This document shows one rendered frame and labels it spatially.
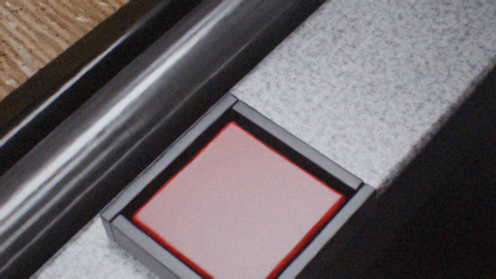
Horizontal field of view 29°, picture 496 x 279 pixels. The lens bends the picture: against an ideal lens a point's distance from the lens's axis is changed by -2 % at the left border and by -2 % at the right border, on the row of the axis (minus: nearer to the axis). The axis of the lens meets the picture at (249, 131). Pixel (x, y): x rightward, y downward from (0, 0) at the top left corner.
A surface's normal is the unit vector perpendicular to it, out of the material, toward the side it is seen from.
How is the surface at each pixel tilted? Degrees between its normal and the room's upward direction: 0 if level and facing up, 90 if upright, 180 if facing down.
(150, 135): 59
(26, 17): 0
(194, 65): 32
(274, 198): 0
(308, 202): 0
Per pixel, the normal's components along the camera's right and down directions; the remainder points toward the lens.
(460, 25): -0.05, -0.58
